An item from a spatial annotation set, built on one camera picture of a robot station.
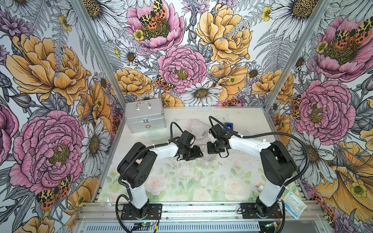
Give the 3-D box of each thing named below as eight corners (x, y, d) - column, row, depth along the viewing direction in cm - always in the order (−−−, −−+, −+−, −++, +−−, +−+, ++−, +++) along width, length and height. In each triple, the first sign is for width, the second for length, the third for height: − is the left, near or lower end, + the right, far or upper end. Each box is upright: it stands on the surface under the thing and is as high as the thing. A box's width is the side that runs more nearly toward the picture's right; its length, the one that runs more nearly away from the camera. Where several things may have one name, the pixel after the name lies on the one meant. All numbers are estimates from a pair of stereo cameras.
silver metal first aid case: (132, 135, 107) (124, 119, 93) (133, 118, 118) (125, 101, 104) (166, 129, 110) (163, 112, 96) (164, 113, 121) (160, 96, 107)
